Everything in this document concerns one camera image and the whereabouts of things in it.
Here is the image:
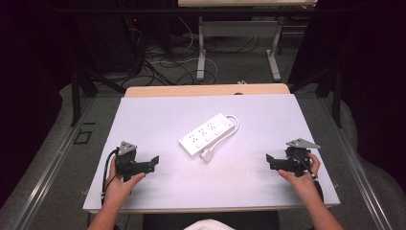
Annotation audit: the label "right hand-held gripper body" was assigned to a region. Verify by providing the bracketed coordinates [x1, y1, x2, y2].
[284, 137, 322, 177]

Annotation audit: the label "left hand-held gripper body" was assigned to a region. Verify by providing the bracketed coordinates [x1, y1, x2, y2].
[115, 140, 139, 182]

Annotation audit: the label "person's right hand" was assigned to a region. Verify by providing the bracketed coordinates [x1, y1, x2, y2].
[277, 152, 322, 205]

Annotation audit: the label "person's left hand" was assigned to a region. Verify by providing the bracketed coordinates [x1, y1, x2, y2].
[102, 155, 147, 209]

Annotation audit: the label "white power plug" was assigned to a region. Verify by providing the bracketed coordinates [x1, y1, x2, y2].
[199, 149, 214, 164]

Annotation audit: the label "white table mat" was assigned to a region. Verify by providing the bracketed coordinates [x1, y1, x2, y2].
[82, 93, 341, 214]

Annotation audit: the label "white power strip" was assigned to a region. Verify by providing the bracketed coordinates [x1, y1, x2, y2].
[178, 112, 236, 159]

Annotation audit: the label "person's dark lap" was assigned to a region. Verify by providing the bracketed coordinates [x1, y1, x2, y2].
[142, 210, 281, 230]

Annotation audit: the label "black metal stand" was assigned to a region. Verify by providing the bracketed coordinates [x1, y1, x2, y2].
[70, 63, 127, 127]
[288, 65, 344, 129]

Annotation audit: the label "person's white clothing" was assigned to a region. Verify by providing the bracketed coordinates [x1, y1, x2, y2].
[183, 218, 237, 230]

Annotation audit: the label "dark equipment cabinet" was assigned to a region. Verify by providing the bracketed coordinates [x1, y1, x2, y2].
[76, 13, 147, 75]

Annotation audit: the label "white-legged desk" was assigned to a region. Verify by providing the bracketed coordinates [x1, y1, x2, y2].
[177, 0, 319, 82]

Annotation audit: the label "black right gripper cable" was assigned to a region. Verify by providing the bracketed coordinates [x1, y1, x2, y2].
[292, 153, 325, 203]

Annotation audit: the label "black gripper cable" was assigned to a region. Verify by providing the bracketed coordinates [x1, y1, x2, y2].
[101, 148, 121, 206]
[292, 153, 325, 203]

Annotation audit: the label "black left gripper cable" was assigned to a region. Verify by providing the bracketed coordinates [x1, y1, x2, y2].
[101, 148, 121, 206]

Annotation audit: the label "white power strip cable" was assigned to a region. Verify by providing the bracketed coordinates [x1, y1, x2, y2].
[207, 114, 240, 155]

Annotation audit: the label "aluminium floor rail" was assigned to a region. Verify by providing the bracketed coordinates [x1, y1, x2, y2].
[12, 97, 97, 230]
[319, 95, 395, 230]

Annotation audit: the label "black floor cables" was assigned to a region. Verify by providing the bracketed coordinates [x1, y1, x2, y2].
[125, 18, 212, 86]

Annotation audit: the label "white floor cable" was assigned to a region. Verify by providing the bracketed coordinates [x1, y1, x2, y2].
[149, 16, 219, 84]

